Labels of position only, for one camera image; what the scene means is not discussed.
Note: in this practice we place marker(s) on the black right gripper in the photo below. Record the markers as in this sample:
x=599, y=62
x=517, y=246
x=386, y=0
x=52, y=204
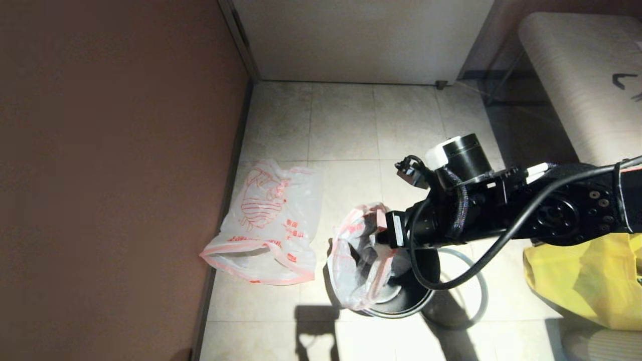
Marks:
x=426, y=225

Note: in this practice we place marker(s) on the small metal door stop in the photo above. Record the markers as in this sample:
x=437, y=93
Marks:
x=441, y=84

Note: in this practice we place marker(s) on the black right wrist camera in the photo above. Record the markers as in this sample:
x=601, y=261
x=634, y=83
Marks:
x=409, y=173

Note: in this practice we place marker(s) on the beige striped cushion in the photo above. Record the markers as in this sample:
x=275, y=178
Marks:
x=597, y=347

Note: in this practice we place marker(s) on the white red-printed trash bag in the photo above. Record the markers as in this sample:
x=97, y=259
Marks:
x=351, y=281

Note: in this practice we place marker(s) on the dark metal bench frame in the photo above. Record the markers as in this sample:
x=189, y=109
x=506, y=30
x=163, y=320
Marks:
x=476, y=75

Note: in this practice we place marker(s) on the flat white red-printed plastic bag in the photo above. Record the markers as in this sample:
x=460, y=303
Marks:
x=271, y=240

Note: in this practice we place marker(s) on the black round trash bin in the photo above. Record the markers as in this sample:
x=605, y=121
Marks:
x=416, y=296

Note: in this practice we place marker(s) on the yellow plastic bag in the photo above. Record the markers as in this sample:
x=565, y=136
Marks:
x=592, y=291

